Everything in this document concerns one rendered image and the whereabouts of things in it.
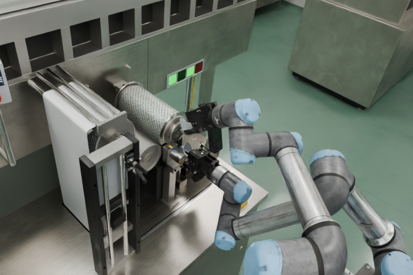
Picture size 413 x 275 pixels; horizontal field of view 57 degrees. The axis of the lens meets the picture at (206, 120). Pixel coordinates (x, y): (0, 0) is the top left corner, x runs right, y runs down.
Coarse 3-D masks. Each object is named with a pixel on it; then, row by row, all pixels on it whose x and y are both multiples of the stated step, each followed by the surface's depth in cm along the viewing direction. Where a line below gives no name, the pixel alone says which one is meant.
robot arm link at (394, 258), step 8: (376, 256) 137; (384, 256) 134; (392, 256) 131; (400, 256) 131; (408, 256) 132; (376, 264) 136; (384, 264) 130; (392, 264) 129; (400, 264) 129; (408, 264) 130; (376, 272) 134; (384, 272) 129; (392, 272) 127; (400, 272) 127; (408, 272) 128
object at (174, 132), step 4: (176, 124) 138; (180, 124) 138; (172, 128) 137; (176, 128) 138; (180, 128) 141; (168, 132) 138; (172, 132) 137; (176, 132) 139; (180, 132) 142; (168, 136) 139; (172, 136) 138; (176, 136) 141; (180, 136) 143; (172, 140) 140
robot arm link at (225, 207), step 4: (224, 200) 142; (224, 204) 143; (228, 204) 141; (232, 204) 141; (236, 204) 141; (240, 204) 143; (220, 208) 148; (224, 208) 141; (228, 208) 140; (232, 208) 140; (236, 208) 141; (240, 208) 144; (220, 212) 141; (224, 212) 139; (228, 212) 139; (232, 212) 139; (236, 212) 140; (236, 216) 139
